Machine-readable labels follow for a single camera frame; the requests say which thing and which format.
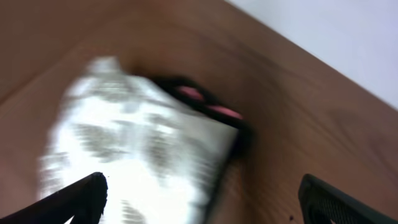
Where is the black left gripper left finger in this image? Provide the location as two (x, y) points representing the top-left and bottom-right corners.
(1, 172), (108, 224)

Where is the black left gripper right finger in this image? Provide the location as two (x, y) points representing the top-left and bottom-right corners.
(298, 174), (397, 224)

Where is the white fern print garment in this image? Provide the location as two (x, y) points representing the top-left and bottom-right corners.
(38, 57), (238, 224)

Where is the folded black and coral garment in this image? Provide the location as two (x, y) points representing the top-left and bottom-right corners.
(151, 76), (254, 157)

